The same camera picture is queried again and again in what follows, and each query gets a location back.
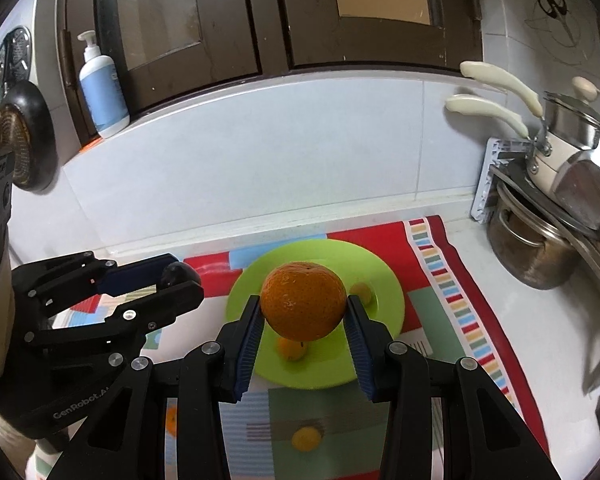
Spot brown kiwi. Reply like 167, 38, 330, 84
291, 426, 323, 453
349, 282, 375, 308

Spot cream handled pan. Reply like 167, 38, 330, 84
445, 94, 577, 200

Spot black frying pan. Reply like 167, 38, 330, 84
0, 80, 58, 192

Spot white metal dish rack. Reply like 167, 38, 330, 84
469, 136, 600, 396

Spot dark plum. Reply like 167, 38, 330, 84
157, 261, 201, 290

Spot round metal grill rack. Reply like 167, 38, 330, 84
0, 26, 32, 104

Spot green plate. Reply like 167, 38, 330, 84
225, 237, 405, 390

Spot dark wooden window frame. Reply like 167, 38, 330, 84
57, 0, 483, 144

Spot cream saucepan with lid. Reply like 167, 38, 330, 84
460, 61, 600, 170

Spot small orange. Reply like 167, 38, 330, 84
275, 337, 309, 362

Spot stainless steel stockpot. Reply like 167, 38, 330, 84
486, 181, 580, 290

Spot large orange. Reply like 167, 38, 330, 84
166, 404, 178, 438
260, 262, 347, 342

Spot brown kiwi front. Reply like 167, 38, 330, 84
291, 426, 323, 453

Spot blue soap dispenser bottle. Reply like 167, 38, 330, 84
78, 30, 130, 139

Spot black hanging scissors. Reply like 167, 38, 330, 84
536, 0, 576, 47

